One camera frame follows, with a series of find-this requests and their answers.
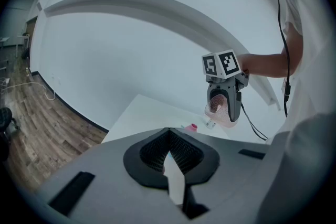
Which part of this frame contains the person's right forearm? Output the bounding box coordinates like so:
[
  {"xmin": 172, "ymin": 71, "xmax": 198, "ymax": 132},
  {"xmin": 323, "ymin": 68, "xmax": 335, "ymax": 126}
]
[{"xmin": 236, "ymin": 26, "xmax": 305, "ymax": 79}]

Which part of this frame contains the brown wooden door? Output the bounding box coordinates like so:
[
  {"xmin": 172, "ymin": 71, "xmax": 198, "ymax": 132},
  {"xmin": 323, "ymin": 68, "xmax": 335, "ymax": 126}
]
[{"xmin": 26, "ymin": 17, "xmax": 39, "ymax": 48}]

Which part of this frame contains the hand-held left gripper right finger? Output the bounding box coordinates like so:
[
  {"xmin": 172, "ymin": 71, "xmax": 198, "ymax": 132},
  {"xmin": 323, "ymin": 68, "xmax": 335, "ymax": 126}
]
[{"xmin": 169, "ymin": 127, "xmax": 275, "ymax": 224}]

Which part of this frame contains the black device cable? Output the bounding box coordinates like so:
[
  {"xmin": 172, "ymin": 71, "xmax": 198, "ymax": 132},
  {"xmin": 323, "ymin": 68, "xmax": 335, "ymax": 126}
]
[{"xmin": 240, "ymin": 0, "xmax": 292, "ymax": 141}]

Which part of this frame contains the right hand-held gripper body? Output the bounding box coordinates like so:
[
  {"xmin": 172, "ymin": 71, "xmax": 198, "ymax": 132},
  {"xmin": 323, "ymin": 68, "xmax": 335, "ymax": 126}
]
[{"xmin": 201, "ymin": 49, "xmax": 250, "ymax": 90}]

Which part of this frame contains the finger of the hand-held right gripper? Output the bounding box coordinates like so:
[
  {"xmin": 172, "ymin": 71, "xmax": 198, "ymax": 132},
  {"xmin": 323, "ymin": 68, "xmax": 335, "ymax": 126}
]
[
  {"xmin": 227, "ymin": 86, "xmax": 243, "ymax": 123},
  {"xmin": 206, "ymin": 83, "xmax": 229, "ymax": 111}
]

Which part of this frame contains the person's beige shirt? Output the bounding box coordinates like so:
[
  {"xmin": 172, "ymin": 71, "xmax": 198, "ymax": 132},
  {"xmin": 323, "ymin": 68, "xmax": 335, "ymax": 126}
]
[{"xmin": 258, "ymin": 0, "xmax": 336, "ymax": 224}]

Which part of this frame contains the pink plastic cup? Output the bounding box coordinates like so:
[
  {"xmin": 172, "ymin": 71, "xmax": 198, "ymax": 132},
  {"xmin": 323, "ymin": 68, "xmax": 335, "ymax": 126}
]
[{"xmin": 204, "ymin": 94, "xmax": 239, "ymax": 129}]

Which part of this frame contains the white wall ledge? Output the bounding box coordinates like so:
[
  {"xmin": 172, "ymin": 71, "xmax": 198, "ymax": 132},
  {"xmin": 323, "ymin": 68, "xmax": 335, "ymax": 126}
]
[{"xmin": 43, "ymin": 0, "xmax": 282, "ymax": 113}]

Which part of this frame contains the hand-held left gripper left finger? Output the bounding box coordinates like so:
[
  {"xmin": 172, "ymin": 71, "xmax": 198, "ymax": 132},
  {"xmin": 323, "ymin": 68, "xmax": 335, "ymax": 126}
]
[{"xmin": 34, "ymin": 127, "xmax": 185, "ymax": 224}]

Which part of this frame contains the white floor cable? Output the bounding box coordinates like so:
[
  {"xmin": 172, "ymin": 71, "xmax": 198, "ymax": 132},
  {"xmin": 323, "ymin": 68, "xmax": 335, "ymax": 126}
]
[{"xmin": 0, "ymin": 77, "xmax": 56, "ymax": 101}]

